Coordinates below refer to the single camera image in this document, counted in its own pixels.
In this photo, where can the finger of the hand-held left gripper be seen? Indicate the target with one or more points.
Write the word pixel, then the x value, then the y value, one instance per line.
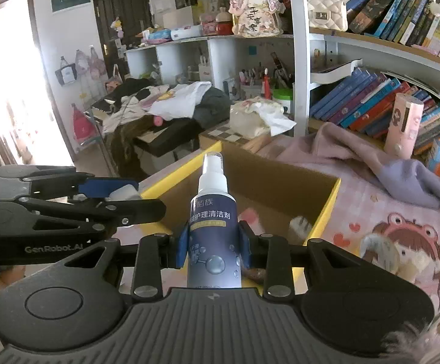
pixel 129 212
pixel 94 189

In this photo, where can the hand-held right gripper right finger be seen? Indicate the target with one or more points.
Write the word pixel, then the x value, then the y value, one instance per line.
pixel 244 246

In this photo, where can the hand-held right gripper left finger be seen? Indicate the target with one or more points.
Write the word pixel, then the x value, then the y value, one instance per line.
pixel 182 244

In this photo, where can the dark blue spray bottle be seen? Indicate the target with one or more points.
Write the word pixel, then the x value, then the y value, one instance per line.
pixel 214 216

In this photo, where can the yellow cardboard box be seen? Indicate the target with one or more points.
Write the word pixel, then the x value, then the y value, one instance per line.
pixel 280 185

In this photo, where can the brown furry cloth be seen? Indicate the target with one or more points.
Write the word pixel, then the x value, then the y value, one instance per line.
pixel 125 144

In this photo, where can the pink backpack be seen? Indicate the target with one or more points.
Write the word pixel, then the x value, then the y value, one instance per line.
pixel 80 123

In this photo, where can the black chair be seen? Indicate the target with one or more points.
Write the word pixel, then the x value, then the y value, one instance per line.
pixel 166 140

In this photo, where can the brown checkered box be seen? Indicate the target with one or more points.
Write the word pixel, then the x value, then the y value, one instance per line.
pixel 223 136

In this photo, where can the white tote bag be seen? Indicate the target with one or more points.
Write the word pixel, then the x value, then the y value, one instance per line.
pixel 66 72

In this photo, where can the pink hanging bag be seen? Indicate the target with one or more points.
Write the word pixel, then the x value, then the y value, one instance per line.
pixel 93 64

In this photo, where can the soft tissue pack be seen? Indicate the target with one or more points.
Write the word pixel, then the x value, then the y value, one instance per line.
pixel 254 121

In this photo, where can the pile of clothes on chair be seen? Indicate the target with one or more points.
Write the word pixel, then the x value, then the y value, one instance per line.
pixel 182 98

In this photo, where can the dark grey garment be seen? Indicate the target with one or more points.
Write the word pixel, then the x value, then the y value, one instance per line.
pixel 214 106

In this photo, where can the lilac fleece garment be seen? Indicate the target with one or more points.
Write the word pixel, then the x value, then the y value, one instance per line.
pixel 356 151

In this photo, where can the green cup with pens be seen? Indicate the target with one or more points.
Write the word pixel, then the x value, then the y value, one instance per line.
pixel 282 98

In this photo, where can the white desk organizer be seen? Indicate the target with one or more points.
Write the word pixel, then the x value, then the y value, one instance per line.
pixel 204 70

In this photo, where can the blue pink packet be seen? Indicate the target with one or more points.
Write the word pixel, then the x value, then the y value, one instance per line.
pixel 157 37

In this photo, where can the white blue packet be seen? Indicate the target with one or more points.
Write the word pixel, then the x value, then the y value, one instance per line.
pixel 187 33

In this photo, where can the dark wooden door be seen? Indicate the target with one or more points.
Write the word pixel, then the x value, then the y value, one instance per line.
pixel 125 7

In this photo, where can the row of blue books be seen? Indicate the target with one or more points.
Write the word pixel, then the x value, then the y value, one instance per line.
pixel 364 102

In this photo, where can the white bookshelf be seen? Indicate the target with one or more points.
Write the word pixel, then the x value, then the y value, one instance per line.
pixel 301 64

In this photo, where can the fluffy grey plush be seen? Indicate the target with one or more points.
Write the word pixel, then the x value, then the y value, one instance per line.
pixel 413 339

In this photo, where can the pink tin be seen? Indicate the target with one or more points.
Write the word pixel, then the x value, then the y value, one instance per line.
pixel 208 24

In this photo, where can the pink cylindrical box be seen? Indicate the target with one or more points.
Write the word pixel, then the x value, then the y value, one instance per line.
pixel 403 125

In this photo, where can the red white jar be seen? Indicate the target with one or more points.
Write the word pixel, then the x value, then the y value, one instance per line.
pixel 223 22

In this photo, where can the floral plush decoration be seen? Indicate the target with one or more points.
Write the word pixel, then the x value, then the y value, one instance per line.
pixel 256 11

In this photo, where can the white quilted handbag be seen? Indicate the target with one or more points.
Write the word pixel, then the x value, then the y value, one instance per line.
pixel 326 13

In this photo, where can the row of slanted books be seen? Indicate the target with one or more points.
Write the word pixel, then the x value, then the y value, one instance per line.
pixel 401 7

